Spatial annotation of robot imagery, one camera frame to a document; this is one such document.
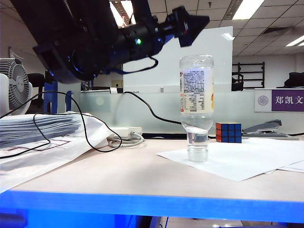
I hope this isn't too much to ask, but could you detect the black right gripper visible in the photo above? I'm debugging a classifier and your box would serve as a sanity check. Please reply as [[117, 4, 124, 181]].
[[163, 6, 211, 48]]

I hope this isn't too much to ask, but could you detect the clear plastic bottle yellow label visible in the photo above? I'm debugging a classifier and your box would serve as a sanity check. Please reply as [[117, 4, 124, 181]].
[[179, 54, 214, 162]]

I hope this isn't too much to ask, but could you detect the white board panel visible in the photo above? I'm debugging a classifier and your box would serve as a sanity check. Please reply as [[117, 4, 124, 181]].
[[122, 26, 234, 94]]

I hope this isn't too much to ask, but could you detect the fluorescent ceiling light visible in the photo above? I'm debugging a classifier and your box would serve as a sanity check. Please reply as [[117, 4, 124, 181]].
[[120, 0, 136, 25], [285, 35, 304, 48], [232, 0, 266, 21], [109, 1, 125, 27]]

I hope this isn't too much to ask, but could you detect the black shelf rack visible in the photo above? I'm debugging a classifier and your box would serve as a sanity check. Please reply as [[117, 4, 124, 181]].
[[232, 62, 266, 90]]

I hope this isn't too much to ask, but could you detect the frosted glass desk partition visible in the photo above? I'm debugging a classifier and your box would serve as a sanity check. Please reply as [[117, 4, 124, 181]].
[[79, 88, 304, 137]]

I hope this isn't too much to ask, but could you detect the rubik's cube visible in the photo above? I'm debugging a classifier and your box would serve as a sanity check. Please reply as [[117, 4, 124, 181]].
[[215, 122, 243, 144]]

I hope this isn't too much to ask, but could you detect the black hat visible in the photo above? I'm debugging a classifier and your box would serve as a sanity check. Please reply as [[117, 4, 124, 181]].
[[276, 72, 304, 89]]

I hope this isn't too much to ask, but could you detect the purple name plate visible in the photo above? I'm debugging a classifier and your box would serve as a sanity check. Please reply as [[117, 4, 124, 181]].
[[253, 89, 304, 114]]

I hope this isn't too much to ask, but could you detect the white power adapter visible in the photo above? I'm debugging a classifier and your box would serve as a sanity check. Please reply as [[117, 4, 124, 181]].
[[108, 127, 143, 138]]

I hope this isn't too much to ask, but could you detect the grey stapler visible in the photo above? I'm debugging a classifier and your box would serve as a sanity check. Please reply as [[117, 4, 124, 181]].
[[242, 119, 283, 134]]

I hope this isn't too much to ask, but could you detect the grey flat tray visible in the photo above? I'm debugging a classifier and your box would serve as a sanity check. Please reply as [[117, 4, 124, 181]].
[[241, 132, 300, 141]]

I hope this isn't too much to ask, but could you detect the large white paper sheet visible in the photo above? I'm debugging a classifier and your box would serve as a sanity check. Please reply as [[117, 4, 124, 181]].
[[156, 137, 304, 182]]

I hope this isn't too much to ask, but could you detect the small white partition panel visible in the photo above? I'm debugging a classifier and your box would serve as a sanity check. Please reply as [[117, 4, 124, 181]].
[[57, 82, 81, 114]]

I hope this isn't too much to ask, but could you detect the blue plastic stand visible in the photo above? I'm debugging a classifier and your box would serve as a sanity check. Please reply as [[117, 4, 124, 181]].
[[43, 82, 73, 114]]

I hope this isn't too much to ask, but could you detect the black office chair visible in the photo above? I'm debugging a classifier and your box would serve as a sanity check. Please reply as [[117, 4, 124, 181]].
[[27, 73, 46, 107]]

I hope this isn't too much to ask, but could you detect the small white paper sheet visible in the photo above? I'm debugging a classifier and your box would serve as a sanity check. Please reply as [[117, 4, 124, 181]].
[[277, 160, 304, 173]]

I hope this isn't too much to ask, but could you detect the paper stack in white bag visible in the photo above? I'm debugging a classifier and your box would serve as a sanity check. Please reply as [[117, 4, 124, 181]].
[[0, 111, 114, 193]]

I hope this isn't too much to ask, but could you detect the white desk fan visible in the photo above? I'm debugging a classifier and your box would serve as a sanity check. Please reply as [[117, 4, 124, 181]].
[[0, 58, 34, 117]]

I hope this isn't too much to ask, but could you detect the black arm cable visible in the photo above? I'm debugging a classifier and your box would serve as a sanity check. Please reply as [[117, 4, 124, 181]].
[[108, 56, 159, 74]]

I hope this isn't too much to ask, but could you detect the thick black cable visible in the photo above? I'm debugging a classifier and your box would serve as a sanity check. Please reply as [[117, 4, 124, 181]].
[[123, 91, 216, 139]]

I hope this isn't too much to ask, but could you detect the white adapter cable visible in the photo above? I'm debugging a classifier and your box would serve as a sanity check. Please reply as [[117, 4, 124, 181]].
[[106, 133, 145, 149]]

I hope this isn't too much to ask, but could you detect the thin black cable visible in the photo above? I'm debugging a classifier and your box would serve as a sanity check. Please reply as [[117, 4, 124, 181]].
[[0, 91, 123, 159]]

